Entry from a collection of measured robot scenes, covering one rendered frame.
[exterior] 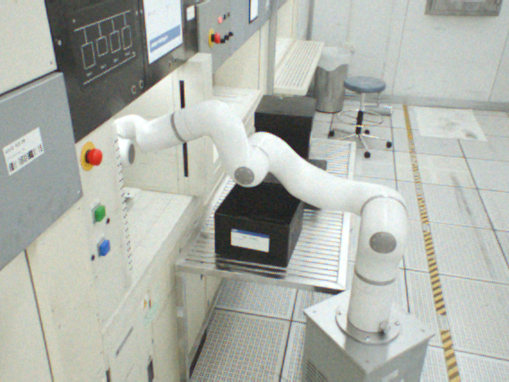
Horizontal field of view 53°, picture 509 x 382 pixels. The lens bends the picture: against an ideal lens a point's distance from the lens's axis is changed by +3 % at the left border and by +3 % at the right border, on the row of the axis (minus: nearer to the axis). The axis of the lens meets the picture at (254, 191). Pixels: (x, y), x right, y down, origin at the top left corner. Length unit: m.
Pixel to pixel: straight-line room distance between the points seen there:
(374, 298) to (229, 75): 2.14
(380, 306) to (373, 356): 0.14
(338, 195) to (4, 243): 0.80
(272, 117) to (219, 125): 1.15
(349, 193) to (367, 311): 0.36
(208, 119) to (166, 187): 0.73
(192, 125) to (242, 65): 1.95
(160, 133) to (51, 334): 0.57
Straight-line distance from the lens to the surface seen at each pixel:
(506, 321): 3.05
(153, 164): 1.99
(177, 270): 1.82
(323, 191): 1.34
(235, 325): 2.67
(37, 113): 1.02
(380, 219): 1.31
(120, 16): 1.32
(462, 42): 5.95
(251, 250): 1.78
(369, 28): 5.84
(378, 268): 1.43
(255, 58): 3.25
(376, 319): 1.55
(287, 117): 2.45
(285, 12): 4.70
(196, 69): 1.79
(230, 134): 1.32
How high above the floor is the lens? 1.84
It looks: 28 degrees down
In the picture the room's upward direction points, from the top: 2 degrees clockwise
